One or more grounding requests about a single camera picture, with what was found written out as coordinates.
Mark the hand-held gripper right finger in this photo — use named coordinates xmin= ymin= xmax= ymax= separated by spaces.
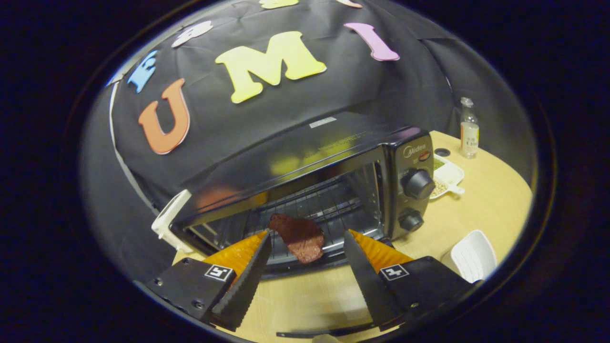
xmin=343 ymin=230 xmax=477 ymax=332

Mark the black toaster oven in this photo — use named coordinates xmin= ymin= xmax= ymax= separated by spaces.
xmin=169 ymin=112 xmax=437 ymax=340

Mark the clear glass bottle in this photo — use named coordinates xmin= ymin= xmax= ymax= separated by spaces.
xmin=460 ymin=97 xmax=480 ymax=159

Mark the white rectangular dish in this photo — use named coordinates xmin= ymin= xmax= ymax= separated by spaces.
xmin=441 ymin=230 xmax=498 ymax=284

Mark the brown meat steak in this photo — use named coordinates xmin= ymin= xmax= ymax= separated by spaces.
xmin=269 ymin=213 xmax=325 ymax=264

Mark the white divided seasoning dish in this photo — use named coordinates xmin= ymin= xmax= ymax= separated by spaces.
xmin=429 ymin=153 xmax=465 ymax=200

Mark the white bread toaster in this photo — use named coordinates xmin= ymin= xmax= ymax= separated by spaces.
xmin=152 ymin=189 xmax=193 ymax=253

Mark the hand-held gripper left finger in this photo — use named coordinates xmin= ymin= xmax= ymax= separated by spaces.
xmin=145 ymin=230 xmax=273 ymax=332

